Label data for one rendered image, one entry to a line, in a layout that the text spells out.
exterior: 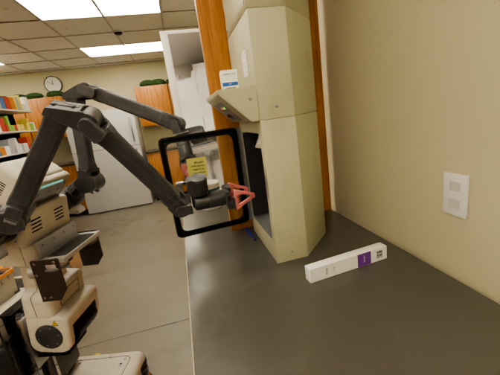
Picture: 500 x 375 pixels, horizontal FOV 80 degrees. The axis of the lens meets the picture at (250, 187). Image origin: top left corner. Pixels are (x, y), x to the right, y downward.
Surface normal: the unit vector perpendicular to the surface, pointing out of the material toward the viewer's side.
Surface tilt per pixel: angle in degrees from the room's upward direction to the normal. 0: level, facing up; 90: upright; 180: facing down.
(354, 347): 0
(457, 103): 90
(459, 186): 90
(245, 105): 90
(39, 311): 90
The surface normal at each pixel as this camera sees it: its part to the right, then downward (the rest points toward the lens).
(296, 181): 0.23, 0.21
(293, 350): -0.13, -0.96
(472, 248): -0.96, 0.18
